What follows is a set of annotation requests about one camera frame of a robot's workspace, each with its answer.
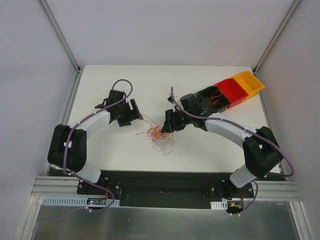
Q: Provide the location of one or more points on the black plastic bin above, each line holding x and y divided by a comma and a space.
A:
209, 101

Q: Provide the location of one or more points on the red plastic bin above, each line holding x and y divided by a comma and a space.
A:
233, 91

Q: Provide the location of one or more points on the left aluminium frame post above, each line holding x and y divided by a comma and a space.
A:
59, 34

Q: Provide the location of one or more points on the aluminium frame post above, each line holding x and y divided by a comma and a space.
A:
59, 34
277, 34

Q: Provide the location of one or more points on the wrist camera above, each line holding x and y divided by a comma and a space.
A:
171, 99
123, 93

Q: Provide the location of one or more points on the yellow plastic bin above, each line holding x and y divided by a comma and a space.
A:
250, 83

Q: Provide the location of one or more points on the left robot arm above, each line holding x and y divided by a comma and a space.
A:
68, 147

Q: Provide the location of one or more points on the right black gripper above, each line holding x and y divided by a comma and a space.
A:
173, 121

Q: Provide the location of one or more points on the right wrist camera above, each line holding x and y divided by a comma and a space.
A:
171, 99

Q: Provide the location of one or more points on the white cable duct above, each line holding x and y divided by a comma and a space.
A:
219, 205
68, 201

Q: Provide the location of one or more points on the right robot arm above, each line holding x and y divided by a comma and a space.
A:
260, 148

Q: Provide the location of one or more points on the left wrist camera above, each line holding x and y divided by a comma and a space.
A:
123, 93

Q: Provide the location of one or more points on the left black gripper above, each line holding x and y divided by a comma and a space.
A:
127, 113

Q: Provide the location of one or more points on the right aluminium frame post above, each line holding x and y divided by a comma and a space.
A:
277, 34

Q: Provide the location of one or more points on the right white cable duct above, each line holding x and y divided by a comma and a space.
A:
219, 205

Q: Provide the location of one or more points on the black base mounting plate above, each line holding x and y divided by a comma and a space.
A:
179, 190

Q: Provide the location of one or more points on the left white cable duct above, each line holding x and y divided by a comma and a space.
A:
68, 201

